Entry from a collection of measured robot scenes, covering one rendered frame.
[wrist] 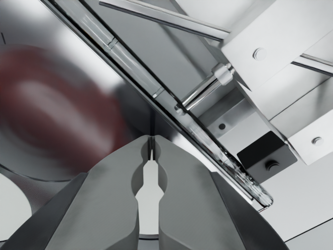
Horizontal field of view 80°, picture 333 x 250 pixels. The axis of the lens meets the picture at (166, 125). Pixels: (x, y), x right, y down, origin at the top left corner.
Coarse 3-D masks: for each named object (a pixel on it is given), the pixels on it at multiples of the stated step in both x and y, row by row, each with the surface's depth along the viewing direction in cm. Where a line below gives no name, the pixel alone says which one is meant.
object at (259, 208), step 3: (252, 198) 19; (273, 198) 18; (255, 201) 18; (273, 201) 18; (252, 204) 18; (255, 204) 18; (258, 204) 18; (261, 204) 18; (255, 207) 18; (258, 207) 18; (261, 207) 18; (264, 207) 18; (267, 207) 18; (258, 210) 18; (261, 210) 18
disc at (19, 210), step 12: (0, 180) 16; (0, 192) 16; (12, 192) 16; (0, 204) 17; (12, 204) 17; (24, 204) 17; (0, 216) 17; (12, 216) 17; (24, 216) 18; (0, 228) 18; (12, 228) 18; (0, 240) 19
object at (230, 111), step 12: (228, 96) 21; (240, 96) 19; (216, 108) 21; (228, 108) 19; (240, 108) 19; (252, 108) 19; (204, 120) 21; (216, 120) 20; (228, 120) 20; (240, 120) 20; (216, 132) 20
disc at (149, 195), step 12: (144, 168) 15; (156, 168) 16; (144, 180) 16; (156, 180) 16; (144, 192) 17; (156, 192) 17; (144, 204) 17; (156, 204) 17; (144, 216) 18; (156, 216) 18; (144, 228) 19; (156, 228) 19
